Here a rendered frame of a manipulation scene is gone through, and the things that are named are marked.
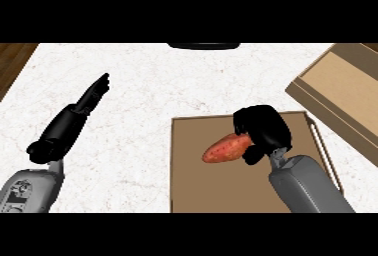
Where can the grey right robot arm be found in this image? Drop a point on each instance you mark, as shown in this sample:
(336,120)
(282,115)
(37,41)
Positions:
(307,186)

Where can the orange sweet potato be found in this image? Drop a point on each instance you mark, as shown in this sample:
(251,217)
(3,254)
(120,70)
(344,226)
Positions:
(228,149)

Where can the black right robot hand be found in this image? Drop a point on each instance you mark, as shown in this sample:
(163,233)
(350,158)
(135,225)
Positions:
(263,126)

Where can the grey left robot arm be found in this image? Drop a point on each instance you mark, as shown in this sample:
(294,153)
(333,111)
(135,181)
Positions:
(30,190)

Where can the black rounded appliance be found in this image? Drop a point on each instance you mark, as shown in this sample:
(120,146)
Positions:
(203,45)

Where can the tan cardboard box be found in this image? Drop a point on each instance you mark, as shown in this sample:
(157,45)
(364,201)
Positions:
(340,90)

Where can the brown flat tray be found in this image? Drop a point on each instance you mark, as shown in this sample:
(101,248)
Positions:
(222,186)

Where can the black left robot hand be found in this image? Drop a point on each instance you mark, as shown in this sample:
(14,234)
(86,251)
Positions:
(62,128)

